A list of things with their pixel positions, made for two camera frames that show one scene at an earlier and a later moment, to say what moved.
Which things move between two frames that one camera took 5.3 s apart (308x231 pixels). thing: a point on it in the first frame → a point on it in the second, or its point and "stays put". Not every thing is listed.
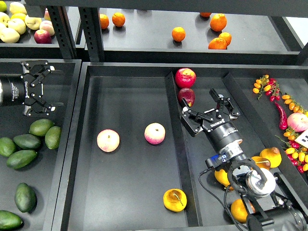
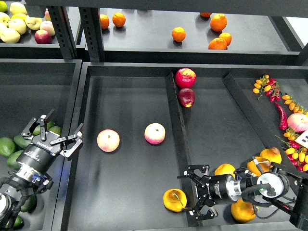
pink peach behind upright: (46, 15) stays put
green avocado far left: (7, 147) stays put
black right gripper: (222, 133) → (212, 190)
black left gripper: (28, 89) → (39, 155)
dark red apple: (188, 95) stays put
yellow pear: (174, 200) stays put
